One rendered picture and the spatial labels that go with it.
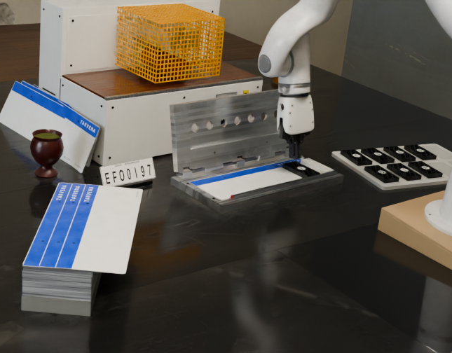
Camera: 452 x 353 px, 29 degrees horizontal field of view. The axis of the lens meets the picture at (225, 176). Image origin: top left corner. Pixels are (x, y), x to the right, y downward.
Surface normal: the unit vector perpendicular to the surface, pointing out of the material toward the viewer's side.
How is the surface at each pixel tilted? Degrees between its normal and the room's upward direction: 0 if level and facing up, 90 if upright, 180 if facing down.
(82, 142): 69
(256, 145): 76
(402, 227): 90
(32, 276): 90
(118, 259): 0
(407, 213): 4
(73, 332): 0
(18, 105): 63
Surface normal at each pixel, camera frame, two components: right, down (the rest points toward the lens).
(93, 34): 0.64, 0.35
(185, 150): 0.65, 0.12
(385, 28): -0.79, 0.15
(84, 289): 0.00, 0.37
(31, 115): -0.61, -0.26
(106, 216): 0.11, -0.92
